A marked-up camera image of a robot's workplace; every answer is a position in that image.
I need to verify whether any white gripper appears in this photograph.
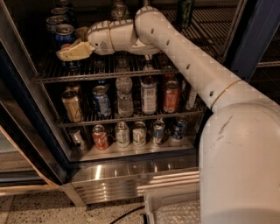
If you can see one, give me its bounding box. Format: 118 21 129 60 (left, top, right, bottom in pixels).
56 20 115 61

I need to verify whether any blue pepsi can front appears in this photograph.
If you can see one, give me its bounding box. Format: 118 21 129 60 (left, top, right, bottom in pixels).
54 24 81 71

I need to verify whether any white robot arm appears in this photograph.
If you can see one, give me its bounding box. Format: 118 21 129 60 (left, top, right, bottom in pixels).
57 6 280 224

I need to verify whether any dark can in row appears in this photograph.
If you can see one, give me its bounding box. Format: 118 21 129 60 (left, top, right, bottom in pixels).
51 7 75 24
56 0 73 9

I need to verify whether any white green 7up can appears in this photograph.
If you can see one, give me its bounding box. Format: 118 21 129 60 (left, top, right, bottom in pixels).
111 0 130 21

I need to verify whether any gold can middle shelf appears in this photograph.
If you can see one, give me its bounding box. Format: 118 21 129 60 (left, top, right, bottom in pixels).
61 90 83 123

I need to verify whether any blue can middle shelf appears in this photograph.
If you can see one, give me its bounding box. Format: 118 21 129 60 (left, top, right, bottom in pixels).
92 86 111 118

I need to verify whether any stainless steel fridge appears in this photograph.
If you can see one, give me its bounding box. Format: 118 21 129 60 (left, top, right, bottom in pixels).
0 0 279 207

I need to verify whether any silver can bottom left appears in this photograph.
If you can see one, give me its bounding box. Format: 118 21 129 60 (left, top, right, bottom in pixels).
68 127 87 151

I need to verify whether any red can bottom shelf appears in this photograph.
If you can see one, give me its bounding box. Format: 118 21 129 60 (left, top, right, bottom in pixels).
92 124 109 151

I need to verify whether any orange can middle shelf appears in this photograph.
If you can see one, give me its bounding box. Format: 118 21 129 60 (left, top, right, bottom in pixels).
163 80 179 113

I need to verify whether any green can top shelf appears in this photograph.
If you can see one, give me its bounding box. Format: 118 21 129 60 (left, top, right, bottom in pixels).
176 0 194 28

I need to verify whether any white green can bottom shelf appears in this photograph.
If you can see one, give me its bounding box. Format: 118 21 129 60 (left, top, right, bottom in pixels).
132 122 146 147

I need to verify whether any blue silver can bottom shelf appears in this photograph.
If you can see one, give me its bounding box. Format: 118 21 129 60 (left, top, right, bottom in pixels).
152 119 165 145

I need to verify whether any silver slim can middle shelf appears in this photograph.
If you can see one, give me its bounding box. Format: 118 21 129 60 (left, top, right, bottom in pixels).
185 87 197 109

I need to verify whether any blue pepsi can bottom shelf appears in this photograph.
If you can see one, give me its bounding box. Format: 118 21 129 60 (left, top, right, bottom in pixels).
171 116 187 140

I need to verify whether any clear water bottle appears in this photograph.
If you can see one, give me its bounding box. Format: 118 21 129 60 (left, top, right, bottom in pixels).
115 57 134 117

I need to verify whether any white label bottle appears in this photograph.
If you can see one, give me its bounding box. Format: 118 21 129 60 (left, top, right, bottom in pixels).
140 74 157 115

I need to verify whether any clear plastic bin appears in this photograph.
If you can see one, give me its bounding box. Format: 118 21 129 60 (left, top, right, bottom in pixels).
144 183 201 224

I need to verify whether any middle wire shelf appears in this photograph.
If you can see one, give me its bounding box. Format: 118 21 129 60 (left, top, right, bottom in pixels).
59 69 209 129

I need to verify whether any wire shelf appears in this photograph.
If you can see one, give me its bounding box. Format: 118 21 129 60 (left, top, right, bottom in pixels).
34 5 237 85
59 69 209 129

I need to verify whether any top wire shelf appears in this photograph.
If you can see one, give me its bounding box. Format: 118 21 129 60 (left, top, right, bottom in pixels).
34 5 237 85

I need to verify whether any black cable on floor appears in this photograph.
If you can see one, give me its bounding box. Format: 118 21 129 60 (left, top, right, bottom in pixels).
108 205 146 224

